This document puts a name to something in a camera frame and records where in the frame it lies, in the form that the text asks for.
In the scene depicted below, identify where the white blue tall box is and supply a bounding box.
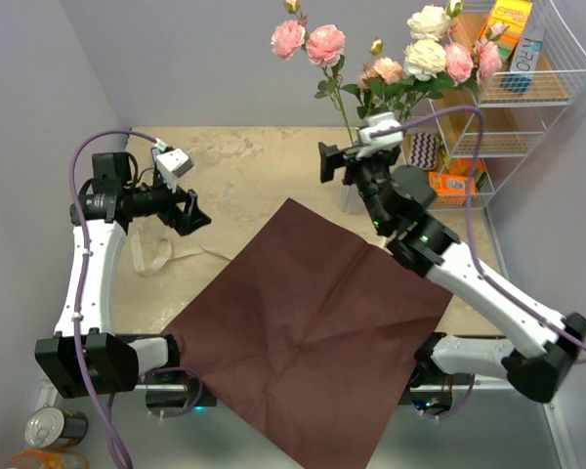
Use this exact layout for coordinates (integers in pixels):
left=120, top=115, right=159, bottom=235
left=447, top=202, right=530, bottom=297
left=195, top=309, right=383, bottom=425
left=500, top=26, right=546, bottom=94

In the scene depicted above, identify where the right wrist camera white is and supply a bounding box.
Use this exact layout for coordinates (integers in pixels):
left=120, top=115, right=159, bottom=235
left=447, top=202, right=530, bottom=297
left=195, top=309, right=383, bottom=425
left=356, top=111, right=404, bottom=160

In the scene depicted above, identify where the cream ribbon gold lettering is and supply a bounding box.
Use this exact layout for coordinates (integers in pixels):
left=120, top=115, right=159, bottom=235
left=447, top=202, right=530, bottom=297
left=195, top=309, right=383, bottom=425
left=130, top=232, right=232, bottom=277

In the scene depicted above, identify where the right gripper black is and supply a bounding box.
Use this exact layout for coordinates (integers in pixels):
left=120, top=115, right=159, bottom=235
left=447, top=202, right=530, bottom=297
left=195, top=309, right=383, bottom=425
left=318, top=142, right=398, bottom=233

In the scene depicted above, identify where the orange green sponge pack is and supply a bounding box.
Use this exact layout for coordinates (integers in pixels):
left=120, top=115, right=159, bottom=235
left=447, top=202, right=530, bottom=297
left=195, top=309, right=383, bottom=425
left=447, top=158, right=487, bottom=191

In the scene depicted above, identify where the tin can silver lid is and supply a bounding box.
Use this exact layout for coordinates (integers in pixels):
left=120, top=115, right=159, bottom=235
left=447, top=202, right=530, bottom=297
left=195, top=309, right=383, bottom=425
left=24, top=406, right=89, bottom=450

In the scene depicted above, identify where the aluminium rail frame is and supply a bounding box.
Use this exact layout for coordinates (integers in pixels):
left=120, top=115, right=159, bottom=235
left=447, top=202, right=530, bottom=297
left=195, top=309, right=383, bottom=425
left=33, top=204, right=580, bottom=469

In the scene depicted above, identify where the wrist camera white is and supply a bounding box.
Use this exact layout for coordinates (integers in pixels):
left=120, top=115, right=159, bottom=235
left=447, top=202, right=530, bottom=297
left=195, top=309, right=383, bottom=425
left=154, top=149, right=194, bottom=192
left=356, top=111, right=404, bottom=160

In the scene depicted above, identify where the white rose stem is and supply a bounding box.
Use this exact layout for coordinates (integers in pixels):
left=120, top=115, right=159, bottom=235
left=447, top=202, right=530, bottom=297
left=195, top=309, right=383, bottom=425
left=395, top=1, right=463, bottom=121

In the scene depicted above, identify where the purple wavy scrub pad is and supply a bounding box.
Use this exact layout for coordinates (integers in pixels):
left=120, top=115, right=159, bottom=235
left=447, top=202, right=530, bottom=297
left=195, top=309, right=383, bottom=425
left=405, top=132, right=440, bottom=171

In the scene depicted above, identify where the colourful sponge pack top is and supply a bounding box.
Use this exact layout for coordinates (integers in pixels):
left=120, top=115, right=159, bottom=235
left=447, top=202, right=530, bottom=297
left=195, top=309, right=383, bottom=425
left=478, top=0, right=533, bottom=64

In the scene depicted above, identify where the peach rose stem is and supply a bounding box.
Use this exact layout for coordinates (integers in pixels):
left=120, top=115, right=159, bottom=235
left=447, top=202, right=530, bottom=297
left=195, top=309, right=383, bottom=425
left=340, top=38, right=402, bottom=119

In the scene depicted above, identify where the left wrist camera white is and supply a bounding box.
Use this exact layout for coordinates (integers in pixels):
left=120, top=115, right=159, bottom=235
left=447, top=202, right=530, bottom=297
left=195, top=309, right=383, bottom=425
left=154, top=149, right=194, bottom=192

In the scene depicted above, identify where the white wire shelf rack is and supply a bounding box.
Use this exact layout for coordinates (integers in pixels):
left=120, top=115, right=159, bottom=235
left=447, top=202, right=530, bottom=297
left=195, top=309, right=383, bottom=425
left=398, top=0, right=586, bottom=212

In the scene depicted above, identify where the small pink rose stem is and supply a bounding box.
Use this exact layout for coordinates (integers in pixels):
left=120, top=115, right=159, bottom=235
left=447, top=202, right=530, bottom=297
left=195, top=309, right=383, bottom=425
left=270, top=1, right=355, bottom=143

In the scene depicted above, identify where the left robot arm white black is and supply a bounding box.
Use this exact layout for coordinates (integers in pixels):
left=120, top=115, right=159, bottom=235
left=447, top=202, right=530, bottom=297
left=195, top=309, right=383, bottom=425
left=34, top=148, right=211, bottom=399

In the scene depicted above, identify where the white ribbed vase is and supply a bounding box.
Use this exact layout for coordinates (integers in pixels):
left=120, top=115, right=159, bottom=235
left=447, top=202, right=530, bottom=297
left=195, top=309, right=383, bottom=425
left=339, top=185, right=366, bottom=215

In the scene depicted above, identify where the orange packet bottom shelf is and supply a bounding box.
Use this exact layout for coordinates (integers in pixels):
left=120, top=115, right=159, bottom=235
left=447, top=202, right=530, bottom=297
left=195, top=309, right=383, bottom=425
left=428, top=172, right=469, bottom=208

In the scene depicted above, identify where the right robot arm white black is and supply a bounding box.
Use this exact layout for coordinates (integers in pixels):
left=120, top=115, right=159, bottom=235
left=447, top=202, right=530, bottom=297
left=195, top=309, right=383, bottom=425
left=318, top=144, right=586, bottom=404

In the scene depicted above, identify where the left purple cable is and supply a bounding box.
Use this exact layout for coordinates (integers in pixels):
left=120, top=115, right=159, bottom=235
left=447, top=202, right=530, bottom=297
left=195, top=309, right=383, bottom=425
left=66, top=128, right=204, bottom=469

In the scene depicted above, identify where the red wrapping paper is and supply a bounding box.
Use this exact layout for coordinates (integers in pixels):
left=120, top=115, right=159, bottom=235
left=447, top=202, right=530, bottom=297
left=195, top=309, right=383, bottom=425
left=166, top=199, right=451, bottom=468

